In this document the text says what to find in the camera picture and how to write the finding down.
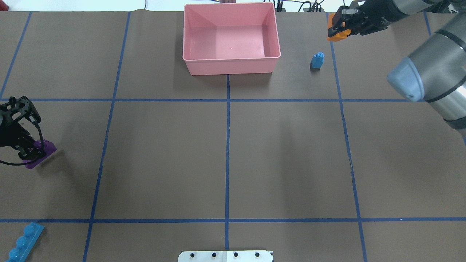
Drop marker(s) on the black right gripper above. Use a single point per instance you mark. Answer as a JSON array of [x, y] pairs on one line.
[[376, 19]]

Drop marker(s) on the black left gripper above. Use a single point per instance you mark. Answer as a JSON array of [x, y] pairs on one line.
[[8, 134]]

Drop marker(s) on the orange sloped toy block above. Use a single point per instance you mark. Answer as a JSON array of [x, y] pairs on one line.
[[340, 34]]

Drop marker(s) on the purple sloped toy block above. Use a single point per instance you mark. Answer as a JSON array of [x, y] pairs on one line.
[[45, 151]]

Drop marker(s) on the small blue toy block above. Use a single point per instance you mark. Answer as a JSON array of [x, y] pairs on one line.
[[317, 60]]

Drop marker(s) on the long blue toy block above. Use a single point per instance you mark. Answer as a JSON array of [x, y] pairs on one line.
[[26, 242]]

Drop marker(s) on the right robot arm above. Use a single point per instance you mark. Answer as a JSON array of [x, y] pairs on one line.
[[433, 72]]

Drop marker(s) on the pink plastic box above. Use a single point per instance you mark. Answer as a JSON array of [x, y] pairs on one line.
[[230, 38]]

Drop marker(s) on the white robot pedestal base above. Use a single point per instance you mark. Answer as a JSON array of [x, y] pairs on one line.
[[226, 256]]

